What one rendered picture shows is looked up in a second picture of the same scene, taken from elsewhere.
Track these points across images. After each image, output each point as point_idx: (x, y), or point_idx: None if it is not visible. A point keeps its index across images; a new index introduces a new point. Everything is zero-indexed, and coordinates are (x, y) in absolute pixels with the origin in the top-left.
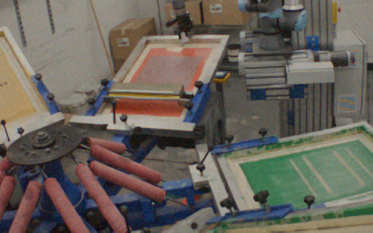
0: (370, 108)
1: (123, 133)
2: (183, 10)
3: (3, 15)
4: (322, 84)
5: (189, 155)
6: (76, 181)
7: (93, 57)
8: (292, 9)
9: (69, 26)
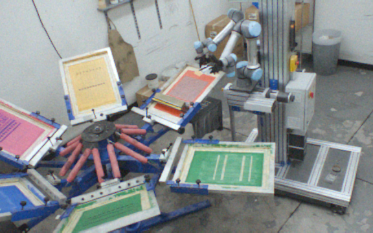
0: None
1: (149, 123)
2: (201, 54)
3: (124, 19)
4: (279, 107)
5: (226, 122)
6: (158, 126)
7: (191, 43)
8: (250, 68)
9: (173, 23)
